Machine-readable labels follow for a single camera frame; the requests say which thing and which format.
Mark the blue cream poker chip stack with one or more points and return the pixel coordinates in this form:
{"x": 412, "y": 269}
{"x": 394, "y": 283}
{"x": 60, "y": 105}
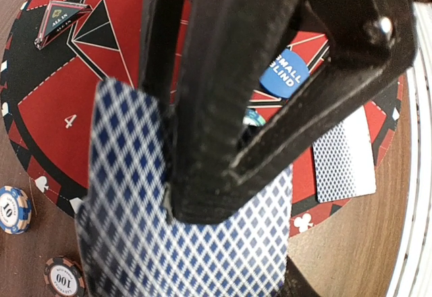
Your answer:
{"x": 16, "y": 210}

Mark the black triangular all-in marker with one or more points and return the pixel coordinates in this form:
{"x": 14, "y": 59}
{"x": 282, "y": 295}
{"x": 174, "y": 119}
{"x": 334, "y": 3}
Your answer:
{"x": 58, "y": 17}

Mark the blue small blind button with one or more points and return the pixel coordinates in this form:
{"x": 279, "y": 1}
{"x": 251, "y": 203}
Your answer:
{"x": 285, "y": 74}

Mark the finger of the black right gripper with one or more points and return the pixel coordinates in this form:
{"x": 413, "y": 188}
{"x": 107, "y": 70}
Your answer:
{"x": 229, "y": 44}

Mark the green chips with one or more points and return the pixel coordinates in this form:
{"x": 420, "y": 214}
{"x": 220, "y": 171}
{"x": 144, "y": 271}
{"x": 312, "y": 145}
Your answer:
{"x": 253, "y": 118}

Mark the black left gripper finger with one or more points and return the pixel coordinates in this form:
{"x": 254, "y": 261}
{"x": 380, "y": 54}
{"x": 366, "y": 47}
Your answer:
{"x": 297, "y": 283}

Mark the red black poker chip stack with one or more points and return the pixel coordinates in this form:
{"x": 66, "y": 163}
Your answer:
{"x": 64, "y": 277}

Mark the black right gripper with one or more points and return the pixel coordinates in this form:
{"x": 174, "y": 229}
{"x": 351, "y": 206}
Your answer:
{"x": 371, "y": 43}

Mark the dealt blue card seat two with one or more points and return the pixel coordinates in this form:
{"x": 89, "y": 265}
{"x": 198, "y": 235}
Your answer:
{"x": 334, "y": 171}

